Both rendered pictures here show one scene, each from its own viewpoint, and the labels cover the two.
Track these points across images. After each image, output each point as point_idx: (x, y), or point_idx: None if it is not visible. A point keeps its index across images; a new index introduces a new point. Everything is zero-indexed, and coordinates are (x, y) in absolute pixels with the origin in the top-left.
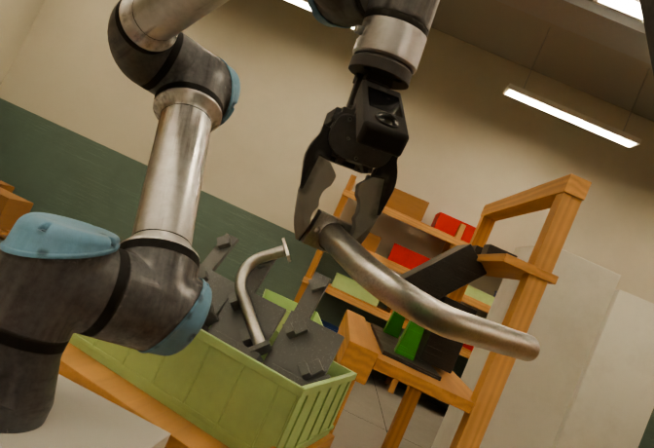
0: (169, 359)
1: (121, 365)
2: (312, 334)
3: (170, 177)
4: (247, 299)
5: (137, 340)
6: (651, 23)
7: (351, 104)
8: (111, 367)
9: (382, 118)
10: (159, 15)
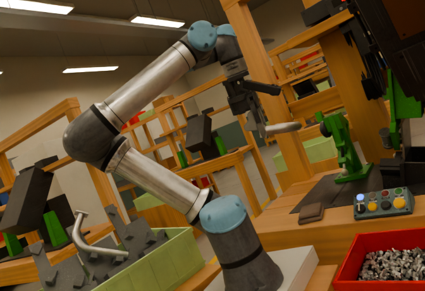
0: (139, 288)
1: None
2: (133, 228)
3: (173, 176)
4: (99, 247)
5: None
6: (381, 42)
7: (234, 92)
8: None
9: (277, 85)
10: (140, 107)
